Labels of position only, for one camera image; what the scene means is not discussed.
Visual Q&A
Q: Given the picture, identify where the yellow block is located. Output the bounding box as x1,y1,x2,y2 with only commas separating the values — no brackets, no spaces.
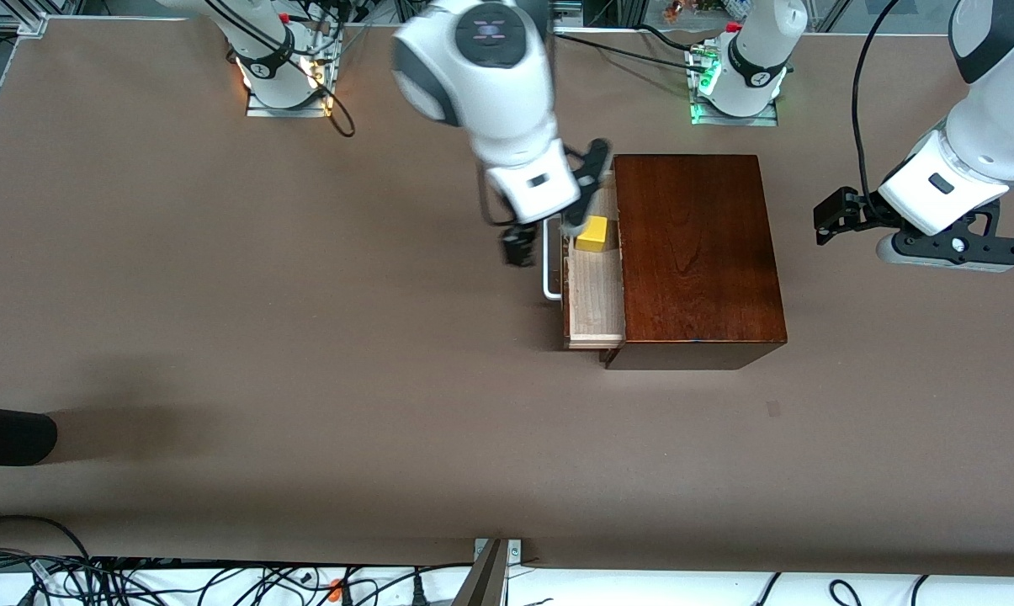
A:
576,215,611,253

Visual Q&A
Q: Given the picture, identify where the wooden drawer with white handle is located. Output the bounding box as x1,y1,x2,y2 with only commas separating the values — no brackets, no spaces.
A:
543,173,628,351

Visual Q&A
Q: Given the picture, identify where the dark wooden drawer cabinet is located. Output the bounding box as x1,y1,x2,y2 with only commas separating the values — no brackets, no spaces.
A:
605,154,788,371

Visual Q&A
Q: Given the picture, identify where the black cylinder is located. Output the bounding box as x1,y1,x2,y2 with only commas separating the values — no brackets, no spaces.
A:
0,405,58,466

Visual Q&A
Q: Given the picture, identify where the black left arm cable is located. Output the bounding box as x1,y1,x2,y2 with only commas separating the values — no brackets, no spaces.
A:
852,0,903,211

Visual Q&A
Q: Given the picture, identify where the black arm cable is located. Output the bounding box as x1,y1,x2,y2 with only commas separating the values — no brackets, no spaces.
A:
852,0,903,211
204,0,356,138

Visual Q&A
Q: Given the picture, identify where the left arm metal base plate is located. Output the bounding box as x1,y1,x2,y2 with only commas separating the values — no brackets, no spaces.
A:
689,42,779,127

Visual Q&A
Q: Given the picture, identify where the black cable on table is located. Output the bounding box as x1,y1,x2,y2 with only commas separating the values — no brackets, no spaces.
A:
553,24,709,72

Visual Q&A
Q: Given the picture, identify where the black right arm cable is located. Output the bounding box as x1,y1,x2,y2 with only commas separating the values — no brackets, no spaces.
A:
204,0,356,138

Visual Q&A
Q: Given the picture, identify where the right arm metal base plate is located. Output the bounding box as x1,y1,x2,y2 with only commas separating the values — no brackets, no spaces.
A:
246,34,337,119

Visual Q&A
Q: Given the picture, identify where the dark camera stand post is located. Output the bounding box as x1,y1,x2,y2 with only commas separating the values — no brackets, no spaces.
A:
452,539,509,606

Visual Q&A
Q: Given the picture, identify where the long black floor cable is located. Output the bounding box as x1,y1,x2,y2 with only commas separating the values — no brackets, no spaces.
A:
94,562,474,606

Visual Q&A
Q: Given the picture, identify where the aluminium frame profile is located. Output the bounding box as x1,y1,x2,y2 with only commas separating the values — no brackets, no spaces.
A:
0,12,49,38

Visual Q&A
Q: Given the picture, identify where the large black cable loop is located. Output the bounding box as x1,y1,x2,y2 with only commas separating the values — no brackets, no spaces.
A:
0,515,95,582

